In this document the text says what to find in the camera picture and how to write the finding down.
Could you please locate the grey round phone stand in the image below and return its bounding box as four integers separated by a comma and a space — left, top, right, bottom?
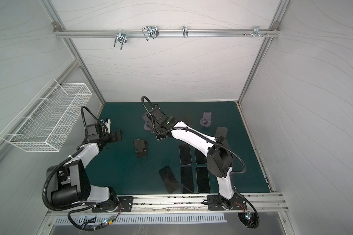
183, 115, 192, 127

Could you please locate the small metal bracket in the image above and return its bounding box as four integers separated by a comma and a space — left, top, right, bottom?
182, 26, 188, 38

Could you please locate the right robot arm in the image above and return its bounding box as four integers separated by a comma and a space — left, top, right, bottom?
142, 106, 247, 210

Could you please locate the metal bracket with bolts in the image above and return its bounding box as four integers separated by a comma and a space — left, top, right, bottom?
243, 26, 270, 38

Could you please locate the phone from lilac front stand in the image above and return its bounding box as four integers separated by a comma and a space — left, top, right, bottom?
195, 148, 207, 165

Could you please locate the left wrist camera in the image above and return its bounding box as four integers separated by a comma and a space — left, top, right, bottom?
101, 118, 111, 134

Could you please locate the white wire basket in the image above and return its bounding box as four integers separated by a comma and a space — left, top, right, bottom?
0, 78, 92, 152

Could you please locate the white slotted cable duct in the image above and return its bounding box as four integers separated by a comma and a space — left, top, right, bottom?
54, 213, 227, 226

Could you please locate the metal clamp on crossbar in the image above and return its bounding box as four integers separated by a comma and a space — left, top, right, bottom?
113, 32, 127, 50

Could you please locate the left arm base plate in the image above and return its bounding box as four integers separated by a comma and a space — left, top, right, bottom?
92, 196, 133, 213

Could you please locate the aluminium crossbar rail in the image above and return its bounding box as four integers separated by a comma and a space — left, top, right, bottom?
54, 28, 281, 38

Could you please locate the phone from lilac stand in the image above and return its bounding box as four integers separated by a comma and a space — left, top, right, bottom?
180, 166, 194, 194
195, 148, 207, 165

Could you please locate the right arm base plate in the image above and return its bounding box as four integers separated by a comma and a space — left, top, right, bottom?
203, 194, 248, 211

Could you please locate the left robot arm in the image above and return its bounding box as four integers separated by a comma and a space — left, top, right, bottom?
42, 118, 122, 212

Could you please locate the metal u-bolt on crossbar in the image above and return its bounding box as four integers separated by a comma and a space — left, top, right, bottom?
142, 25, 159, 41

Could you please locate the phone from lilac back stand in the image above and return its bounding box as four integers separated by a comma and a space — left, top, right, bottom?
180, 166, 194, 194

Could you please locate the black phone stand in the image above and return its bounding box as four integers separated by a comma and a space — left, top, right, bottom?
133, 139, 148, 158

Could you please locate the lilac back phone stand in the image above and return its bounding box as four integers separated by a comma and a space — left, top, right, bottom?
200, 112, 212, 127

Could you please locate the wooden round phone stand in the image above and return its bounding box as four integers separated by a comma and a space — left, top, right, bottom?
215, 126, 228, 138

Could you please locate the lilac phone stand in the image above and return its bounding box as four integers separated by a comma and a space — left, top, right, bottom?
144, 123, 151, 131
200, 112, 212, 127

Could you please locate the aluminium front rail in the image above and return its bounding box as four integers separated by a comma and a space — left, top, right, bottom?
120, 193, 289, 214

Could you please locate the phone from grey stand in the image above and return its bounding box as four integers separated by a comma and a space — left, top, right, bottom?
196, 166, 210, 193

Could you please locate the lilac front phone stand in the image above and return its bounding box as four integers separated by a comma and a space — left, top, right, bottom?
144, 123, 151, 131

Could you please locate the green table mat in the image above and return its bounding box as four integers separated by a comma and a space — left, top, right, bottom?
86, 101, 269, 195

